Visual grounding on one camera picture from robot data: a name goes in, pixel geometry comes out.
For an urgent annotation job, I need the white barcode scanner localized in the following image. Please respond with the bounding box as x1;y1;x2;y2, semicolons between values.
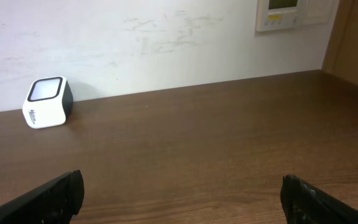
22;76;73;129

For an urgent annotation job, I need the brown wooden side panel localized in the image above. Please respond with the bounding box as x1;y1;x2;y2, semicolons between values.
322;0;358;86

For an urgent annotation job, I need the beige wall thermostat panel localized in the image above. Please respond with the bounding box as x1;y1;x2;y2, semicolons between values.
255;0;305;32

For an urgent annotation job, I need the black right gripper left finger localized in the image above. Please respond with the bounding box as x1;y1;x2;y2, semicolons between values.
0;170;85;223

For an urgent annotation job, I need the beige wall switch plate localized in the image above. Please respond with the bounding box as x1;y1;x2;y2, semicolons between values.
303;0;337;26

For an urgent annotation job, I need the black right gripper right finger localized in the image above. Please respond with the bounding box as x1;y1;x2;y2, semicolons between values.
280;175;358;224

